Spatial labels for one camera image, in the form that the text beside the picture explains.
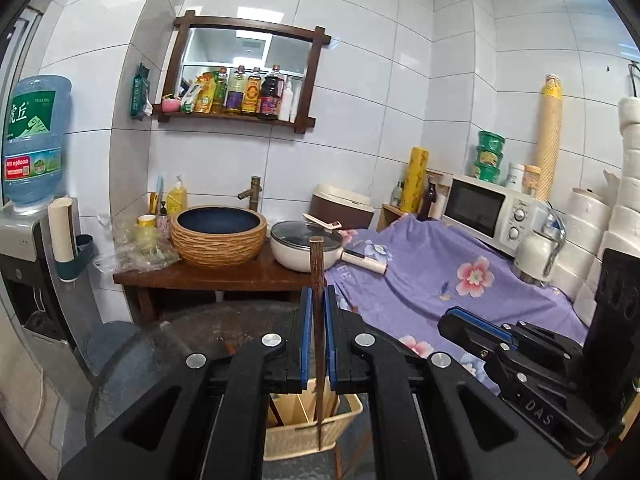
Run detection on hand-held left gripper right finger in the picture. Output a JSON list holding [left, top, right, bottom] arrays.
[[324, 285, 573, 480]]

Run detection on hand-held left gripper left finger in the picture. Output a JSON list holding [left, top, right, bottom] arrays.
[[57, 285, 316, 480]]

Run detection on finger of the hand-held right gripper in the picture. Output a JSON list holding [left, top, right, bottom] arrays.
[[445, 308, 586, 361], [438, 317, 551, 396]]

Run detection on beige plastic utensil holder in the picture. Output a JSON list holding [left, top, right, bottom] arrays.
[[264, 392, 364, 462]]

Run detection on purple floral cloth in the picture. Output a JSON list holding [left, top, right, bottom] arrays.
[[325, 212, 591, 396]]

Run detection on white frying pan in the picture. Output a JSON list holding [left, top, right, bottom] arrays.
[[270, 220, 388, 276]]

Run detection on white electric kettle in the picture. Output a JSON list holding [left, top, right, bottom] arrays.
[[515, 210, 568, 286]]

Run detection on glass pan lid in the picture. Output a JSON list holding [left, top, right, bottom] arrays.
[[271, 220, 345, 255]]

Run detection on white rice paddle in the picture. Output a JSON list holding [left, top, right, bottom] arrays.
[[301, 212, 343, 231]]

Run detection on black carved panel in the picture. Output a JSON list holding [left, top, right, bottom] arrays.
[[590, 247, 640, 411]]

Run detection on woven pattern basin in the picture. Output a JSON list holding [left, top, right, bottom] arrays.
[[170, 205, 268, 269]]

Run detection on dark wooden washstand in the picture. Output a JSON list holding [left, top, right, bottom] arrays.
[[112, 245, 333, 326]]

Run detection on white microwave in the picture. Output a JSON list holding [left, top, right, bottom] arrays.
[[442, 174, 538, 256]]

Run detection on brown white rice cooker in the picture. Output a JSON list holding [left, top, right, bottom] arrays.
[[308, 184, 375, 231]]

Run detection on light wooden box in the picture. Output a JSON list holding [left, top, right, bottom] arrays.
[[376, 169, 451, 233]]

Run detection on brown glass bottle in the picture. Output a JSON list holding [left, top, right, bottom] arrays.
[[417, 175, 438, 222]]

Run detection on bronze faucet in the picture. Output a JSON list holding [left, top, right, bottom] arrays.
[[237, 176, 263, 212]]

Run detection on tan lid jar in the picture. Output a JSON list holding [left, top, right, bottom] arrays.
[[521, 164, 541, 198]]

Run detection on yellow wrapped roll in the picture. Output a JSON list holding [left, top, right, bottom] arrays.
[[400, 146, 431, 214]]

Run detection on stack of toilet paper rolls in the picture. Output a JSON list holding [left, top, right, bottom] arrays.
[[550, 95, 640, 321]]

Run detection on yellow soap bottle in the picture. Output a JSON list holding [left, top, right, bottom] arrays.
[[166, 174, 188, 221]]

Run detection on clear plastic bags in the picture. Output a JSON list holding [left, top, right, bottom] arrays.
[[92, 212, 181, 273]]

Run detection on tall stack of paper cups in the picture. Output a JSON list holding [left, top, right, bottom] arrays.
[[535, 74, 565, 203]]

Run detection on blue toothbrush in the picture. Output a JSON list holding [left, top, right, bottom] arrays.
[[149, 174, 165, 216]]

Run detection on white bottle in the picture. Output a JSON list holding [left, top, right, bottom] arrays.
[[278, 75, 297, 122]]

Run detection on dark soy sauce bottle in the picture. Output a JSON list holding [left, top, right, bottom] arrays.
[[257, 64, 282, 121]]

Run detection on orange label bottle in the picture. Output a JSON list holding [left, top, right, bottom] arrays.
[[242, 66, 262, 116]]

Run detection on purple label bottle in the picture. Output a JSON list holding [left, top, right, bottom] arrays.
[[223, 65, 247, 115]]

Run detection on green yellow bottle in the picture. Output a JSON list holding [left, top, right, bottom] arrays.
[[212, 67, 229, 113]]

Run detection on white teal cup dispenser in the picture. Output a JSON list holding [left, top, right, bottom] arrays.
[[47, 196, 96, 282]]

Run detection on yellow green snack packet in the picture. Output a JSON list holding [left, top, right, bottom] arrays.
[[180, 77, 201, 113]]

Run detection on white water dispenser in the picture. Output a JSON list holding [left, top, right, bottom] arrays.
[[0, 199, 88, 361]]

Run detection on blue water jug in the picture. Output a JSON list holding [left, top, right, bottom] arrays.
[[2, 75, 73, 213]]

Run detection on dark wooden wall shelf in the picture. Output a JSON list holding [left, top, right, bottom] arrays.
[[151, 10, 332, 135]]

